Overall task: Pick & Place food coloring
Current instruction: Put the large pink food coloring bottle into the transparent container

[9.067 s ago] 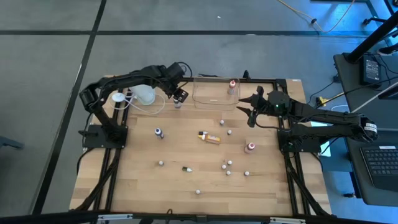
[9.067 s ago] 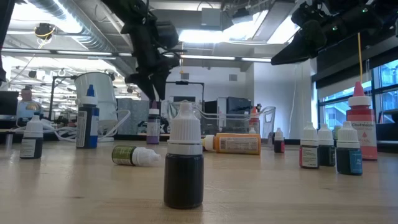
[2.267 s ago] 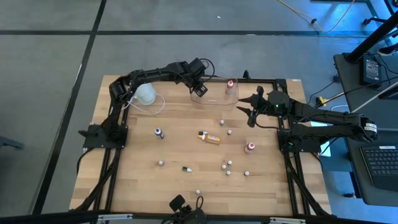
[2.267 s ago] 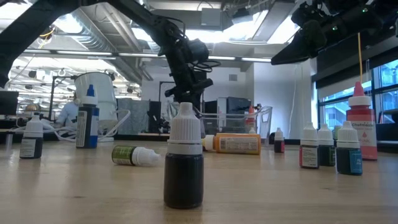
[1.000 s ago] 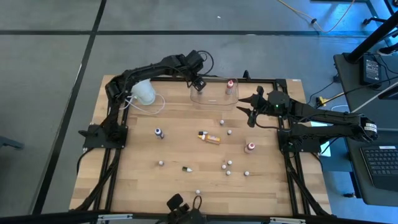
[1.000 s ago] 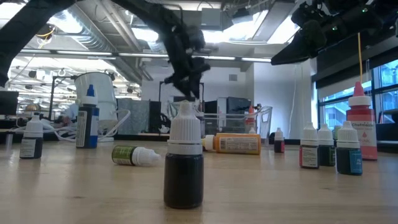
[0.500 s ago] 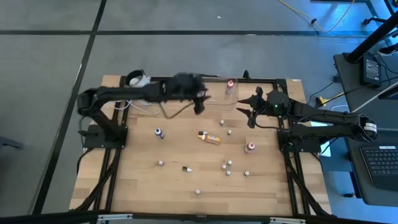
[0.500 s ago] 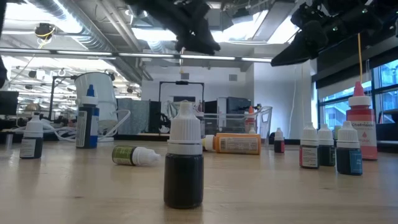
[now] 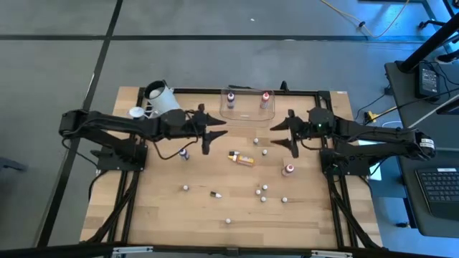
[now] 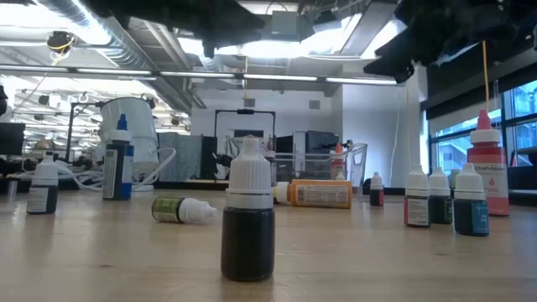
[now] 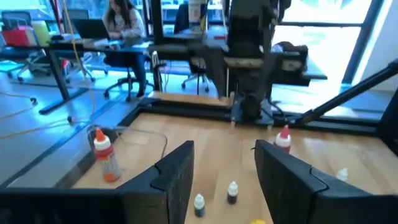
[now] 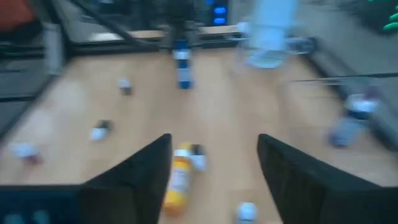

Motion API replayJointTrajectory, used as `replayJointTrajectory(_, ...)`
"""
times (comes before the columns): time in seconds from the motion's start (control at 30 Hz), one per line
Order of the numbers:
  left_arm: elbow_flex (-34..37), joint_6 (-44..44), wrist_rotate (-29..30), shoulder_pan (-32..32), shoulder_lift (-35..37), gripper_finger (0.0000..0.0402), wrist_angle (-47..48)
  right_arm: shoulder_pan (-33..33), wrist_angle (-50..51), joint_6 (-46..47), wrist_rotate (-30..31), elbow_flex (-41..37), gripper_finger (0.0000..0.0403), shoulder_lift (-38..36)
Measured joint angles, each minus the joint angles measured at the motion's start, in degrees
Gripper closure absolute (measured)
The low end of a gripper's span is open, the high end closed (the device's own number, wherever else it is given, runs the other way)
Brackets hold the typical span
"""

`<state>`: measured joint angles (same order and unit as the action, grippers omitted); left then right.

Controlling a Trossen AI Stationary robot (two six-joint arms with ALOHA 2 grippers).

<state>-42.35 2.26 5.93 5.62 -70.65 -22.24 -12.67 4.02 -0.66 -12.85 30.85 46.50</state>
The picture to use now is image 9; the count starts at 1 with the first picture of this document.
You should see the black keyboard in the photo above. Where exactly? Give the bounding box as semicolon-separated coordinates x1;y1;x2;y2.
415;166;459;221

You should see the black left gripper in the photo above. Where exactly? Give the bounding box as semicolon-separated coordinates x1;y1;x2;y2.
160;103;229;156

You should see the yellow extension cable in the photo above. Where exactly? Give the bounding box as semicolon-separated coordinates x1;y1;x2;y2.
320;0;410;39

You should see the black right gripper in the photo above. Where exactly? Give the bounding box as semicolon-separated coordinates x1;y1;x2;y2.
269;106;337;159

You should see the black aluminium table frame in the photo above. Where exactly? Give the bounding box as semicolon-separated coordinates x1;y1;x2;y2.
80;80;383;252

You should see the dark grey side desk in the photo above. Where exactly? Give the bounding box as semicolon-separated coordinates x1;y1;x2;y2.
384;59;459;238

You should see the black gantry crossbar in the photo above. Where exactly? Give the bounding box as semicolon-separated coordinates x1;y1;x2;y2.
0;243;459;258

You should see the black power adapter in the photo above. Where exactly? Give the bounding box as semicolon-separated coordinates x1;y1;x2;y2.
415;63;441;100

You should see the thick black diagonal pole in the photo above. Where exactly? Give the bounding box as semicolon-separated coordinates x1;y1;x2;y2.
399;13;459;74

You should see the orange food colouring bottle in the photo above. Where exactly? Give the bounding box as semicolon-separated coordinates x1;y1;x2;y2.
232;153;256;168

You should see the clear plastic container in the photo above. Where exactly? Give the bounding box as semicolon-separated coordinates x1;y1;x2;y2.
219;87;276;123

